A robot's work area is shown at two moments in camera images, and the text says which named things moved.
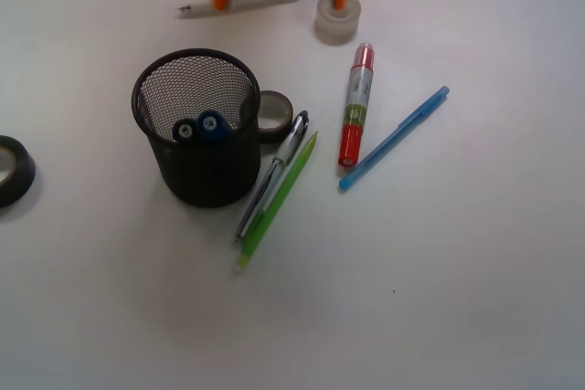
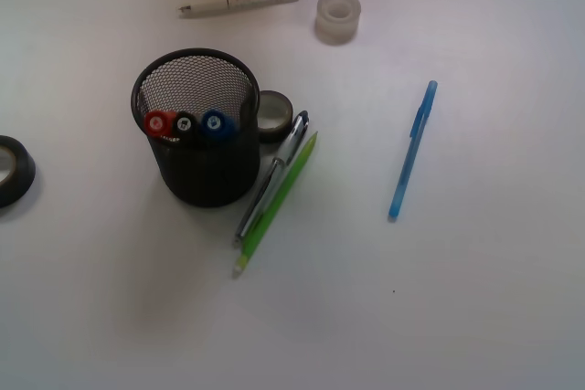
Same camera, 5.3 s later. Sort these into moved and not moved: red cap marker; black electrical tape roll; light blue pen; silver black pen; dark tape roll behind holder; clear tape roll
Moved: light blue pen; red cap marker
Not moved: dark tape roll behind holder; clear tape roll; black electrical tape roll; silver black pen
